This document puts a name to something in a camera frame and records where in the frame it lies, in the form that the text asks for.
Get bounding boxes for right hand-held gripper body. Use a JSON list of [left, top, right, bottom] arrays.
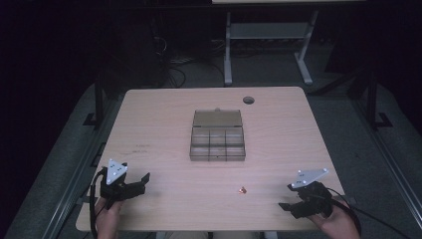
[[289, 167, 334, 220]]

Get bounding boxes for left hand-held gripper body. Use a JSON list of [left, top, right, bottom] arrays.
[[99, 158, 140, 202]]

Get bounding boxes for person's left hand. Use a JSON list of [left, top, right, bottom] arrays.
[[94, 196, 124, 233]]

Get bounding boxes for person's right hand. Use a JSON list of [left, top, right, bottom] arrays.
[[307, 208, 361, 239]]

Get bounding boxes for person's beige trousers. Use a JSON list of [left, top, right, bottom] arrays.
[[163, 230, 262, 239]]

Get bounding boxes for clear plastic compartment box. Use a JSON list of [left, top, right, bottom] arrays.
[[189, 107, 247, 162]]

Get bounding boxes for black metal stand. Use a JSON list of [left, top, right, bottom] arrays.
[[83, 71, 106, 128], [363, 71, 394, 131]]

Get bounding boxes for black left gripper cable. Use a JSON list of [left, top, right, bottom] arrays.
[[88, 167, 108, 239]]

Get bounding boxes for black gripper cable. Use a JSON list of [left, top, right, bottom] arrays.
[[325, 186, 414, 239], [88, 167, 108, 239]]

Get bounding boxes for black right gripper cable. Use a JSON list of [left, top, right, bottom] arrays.
[[325, 186, 414, 239]]

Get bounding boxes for black floor cables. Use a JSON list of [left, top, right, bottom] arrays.
[[150, 34, 227, 89]]

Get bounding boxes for white metal table frame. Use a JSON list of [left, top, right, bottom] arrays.
[[222, 9, 320, 88]]

